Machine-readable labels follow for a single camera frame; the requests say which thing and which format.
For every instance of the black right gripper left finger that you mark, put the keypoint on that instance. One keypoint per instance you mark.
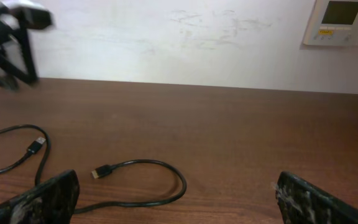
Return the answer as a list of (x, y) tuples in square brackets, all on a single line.
[(51, 202)]

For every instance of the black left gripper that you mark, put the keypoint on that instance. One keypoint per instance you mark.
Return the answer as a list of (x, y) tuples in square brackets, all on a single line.
[(12, 73)]

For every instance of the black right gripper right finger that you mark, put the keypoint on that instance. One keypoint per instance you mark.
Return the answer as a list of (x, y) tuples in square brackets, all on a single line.
[(302, 202)]

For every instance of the white wall control panel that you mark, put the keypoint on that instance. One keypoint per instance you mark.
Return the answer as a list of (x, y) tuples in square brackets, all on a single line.
[(333, 23)]

